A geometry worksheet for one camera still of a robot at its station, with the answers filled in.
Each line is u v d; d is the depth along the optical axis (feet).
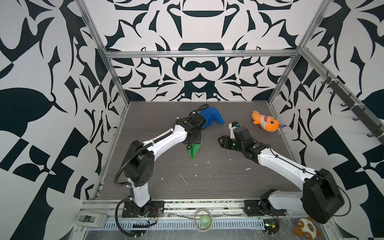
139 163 1.52
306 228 2.21
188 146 2.39
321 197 1.35
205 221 2.35
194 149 3.10
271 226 2.33
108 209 2.46
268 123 3.20
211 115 3.37
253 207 2.44
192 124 2.19
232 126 2.58
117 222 2.25
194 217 2.34
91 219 2.29
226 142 2.45
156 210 2.39
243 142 2.10
